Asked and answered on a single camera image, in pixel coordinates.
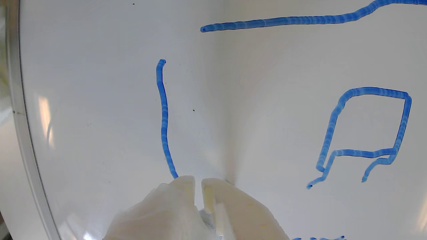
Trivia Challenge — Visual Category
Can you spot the large white whiteboard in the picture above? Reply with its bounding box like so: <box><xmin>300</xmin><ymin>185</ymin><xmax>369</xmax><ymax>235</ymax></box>
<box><xmin>5</xmin><ymin>0</ymin><xmax>427</xmax><ymax>240</ymax></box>

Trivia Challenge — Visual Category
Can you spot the white blue marker pen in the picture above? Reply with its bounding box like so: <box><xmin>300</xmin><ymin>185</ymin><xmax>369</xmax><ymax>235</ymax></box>
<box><xmin>197</xmin><ymin>208</ymin><xmax>218</xmax><ymax>240</ymax></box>

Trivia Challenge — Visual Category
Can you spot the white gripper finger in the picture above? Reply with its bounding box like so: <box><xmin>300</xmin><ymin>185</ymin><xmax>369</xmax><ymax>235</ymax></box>
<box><xmin>103</xmin><ymin>175</ymin><xmax>215</xmax><ymax>240</ymax></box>
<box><xmin>201</xmin><ymin>178</ymin><xmax>290</xmax><ymax>240</ymax></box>

